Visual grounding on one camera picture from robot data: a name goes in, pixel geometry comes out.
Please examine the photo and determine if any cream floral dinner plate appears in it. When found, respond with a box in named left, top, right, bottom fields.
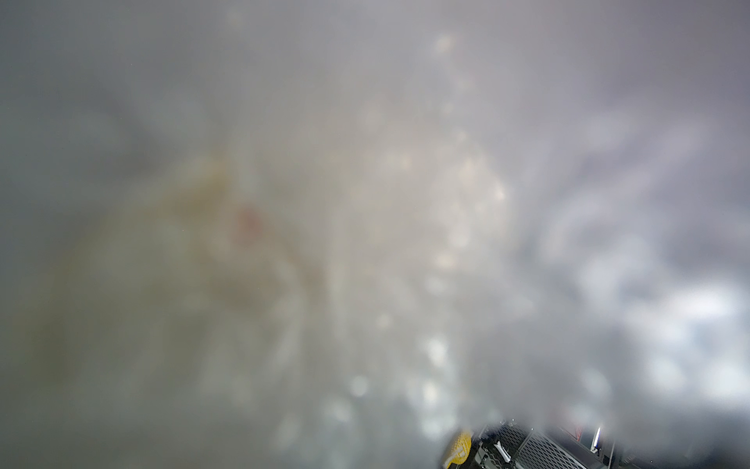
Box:
left=16, top=116, right=511, bottom=423

